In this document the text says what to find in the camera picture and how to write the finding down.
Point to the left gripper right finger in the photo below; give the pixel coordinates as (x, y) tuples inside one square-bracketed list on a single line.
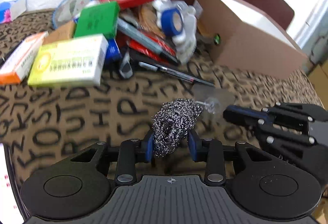
[(209, 151)]

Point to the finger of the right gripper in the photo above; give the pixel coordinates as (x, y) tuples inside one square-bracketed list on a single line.
[(243, 116)]

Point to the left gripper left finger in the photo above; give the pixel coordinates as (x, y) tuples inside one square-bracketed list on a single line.
[(132, 152)]

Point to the clear plastic wrapper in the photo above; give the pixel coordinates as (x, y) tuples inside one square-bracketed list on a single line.
[(213, 100)]

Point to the steel wool scourer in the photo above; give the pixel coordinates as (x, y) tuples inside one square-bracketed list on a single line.
[(172, 123)]

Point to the black marker pen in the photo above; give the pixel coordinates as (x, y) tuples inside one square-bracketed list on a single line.
[(174, 72)]

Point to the grey white marker pen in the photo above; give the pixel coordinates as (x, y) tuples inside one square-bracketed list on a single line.
[(124, 26)]

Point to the brown cardboard box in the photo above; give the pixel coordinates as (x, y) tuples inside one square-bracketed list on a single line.
[(249, 39)]

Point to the black silver clicker device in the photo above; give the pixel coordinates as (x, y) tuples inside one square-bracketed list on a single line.
[(125, 69)]

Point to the white plastic figure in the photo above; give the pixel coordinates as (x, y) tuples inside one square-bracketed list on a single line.
[(185, 43)]

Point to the blue small box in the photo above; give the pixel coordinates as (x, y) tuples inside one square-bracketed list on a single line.
[(113, 52)]

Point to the letter-pattern brown blanket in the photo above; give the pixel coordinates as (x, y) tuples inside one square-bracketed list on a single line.
[(42, 125)]

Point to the red snack packet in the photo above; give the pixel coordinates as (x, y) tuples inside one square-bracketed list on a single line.
[(150, 45)]

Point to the yellow-green medicine box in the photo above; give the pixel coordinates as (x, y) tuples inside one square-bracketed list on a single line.
[(74, 62)]

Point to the blue tape roll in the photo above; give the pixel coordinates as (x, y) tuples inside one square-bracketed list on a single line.
[(171, 22)]

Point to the green carton box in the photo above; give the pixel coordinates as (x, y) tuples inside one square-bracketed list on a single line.
[(98, 19)]

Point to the small brown carton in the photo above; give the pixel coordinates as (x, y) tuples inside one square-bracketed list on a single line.
[(62, 33)]

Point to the orange white medicine box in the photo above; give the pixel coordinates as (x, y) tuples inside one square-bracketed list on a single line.
[(18, 64)]

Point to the blue tissue pack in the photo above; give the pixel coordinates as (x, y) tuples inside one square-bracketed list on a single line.
[(10, 10)]

